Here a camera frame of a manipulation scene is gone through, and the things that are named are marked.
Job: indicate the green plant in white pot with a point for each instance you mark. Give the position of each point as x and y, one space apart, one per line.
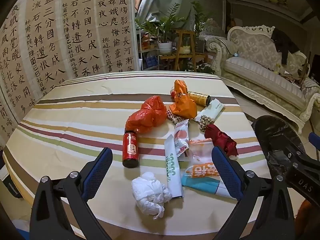
165 47

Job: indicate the ornate armchair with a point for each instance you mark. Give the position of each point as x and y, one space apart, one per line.
212 30

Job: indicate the calligraphy paper sheet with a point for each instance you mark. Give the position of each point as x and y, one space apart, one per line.
80 30
45 50
117 30
12 67

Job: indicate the ornate white sofa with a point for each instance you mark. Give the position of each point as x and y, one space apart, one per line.
262 77

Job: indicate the yellow-green bowl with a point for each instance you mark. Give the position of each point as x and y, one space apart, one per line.
185 49

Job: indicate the low leafy plant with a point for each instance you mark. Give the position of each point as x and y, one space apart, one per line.
205 68

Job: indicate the blue crate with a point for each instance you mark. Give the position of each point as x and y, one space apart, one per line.
151 62

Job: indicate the wooden plant stand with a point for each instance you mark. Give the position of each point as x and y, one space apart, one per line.
186 33

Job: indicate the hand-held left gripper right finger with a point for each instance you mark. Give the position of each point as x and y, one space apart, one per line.
226 170

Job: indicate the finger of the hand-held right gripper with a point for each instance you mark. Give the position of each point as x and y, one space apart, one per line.
300 161
314 141

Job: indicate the long white wrapper green print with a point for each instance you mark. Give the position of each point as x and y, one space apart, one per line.
172 170

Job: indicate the trash bin with black bag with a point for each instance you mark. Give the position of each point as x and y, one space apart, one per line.
275 135

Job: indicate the clear zip bag orange print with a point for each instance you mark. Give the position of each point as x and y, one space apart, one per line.
200 152

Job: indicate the tall green plant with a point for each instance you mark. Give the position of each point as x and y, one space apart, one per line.
200 17

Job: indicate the teal and orange packet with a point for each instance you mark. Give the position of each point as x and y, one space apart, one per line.
200 182

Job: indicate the red plastic bag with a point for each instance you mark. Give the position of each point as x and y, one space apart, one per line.
147 115

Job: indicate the white metal shelf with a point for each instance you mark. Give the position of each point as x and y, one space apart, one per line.
140 52

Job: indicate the grey curtain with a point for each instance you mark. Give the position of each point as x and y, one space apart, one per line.
160 2

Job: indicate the dark red foil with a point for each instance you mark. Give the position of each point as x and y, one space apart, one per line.
220 137

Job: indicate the pink snack packet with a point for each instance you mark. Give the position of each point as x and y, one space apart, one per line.
181 137

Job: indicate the cluster of golden beads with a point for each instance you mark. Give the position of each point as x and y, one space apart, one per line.
206 123

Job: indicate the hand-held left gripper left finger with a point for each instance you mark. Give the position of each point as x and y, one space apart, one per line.
100 170

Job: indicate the white tissue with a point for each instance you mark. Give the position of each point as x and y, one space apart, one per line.
150 195

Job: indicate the pile of dark clutter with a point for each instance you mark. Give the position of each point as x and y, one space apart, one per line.
290 73

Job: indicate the person's right forearm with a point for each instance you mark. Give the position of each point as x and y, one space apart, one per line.
311 215

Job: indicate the orange plastic bag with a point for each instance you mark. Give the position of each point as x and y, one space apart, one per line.
183 105

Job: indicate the red bottle with black cap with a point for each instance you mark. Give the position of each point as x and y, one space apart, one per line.
130 150

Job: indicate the black clothing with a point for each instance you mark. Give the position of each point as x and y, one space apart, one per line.
282 45

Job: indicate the white paper packet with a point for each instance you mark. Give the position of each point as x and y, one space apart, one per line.
210 111

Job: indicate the small checkered cloth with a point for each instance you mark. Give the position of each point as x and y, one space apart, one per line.
175 117

